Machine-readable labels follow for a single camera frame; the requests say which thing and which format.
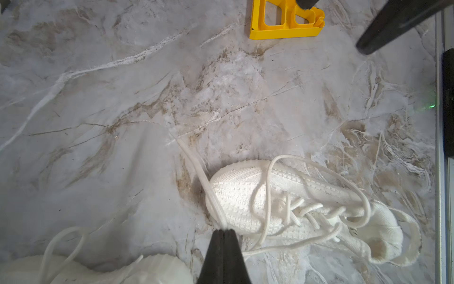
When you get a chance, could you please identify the yellow plastic frame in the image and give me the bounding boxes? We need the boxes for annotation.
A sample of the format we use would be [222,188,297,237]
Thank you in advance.
[249,0,325,40]

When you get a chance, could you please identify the aluminium front rail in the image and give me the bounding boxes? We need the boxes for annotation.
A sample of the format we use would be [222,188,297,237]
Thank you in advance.
[435,5,454,284]

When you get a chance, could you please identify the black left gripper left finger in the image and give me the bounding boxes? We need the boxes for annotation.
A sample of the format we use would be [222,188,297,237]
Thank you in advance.
[197,230,224,284]

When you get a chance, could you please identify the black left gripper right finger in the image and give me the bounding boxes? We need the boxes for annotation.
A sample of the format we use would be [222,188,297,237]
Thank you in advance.
[224,230,251,284]

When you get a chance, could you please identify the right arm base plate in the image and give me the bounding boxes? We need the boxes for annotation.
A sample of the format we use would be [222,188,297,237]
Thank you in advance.
[442,48,454,157]

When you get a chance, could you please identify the white sneaker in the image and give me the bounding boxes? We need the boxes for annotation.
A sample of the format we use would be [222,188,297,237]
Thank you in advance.
[179,142,422,267]
[0,226,194,284]

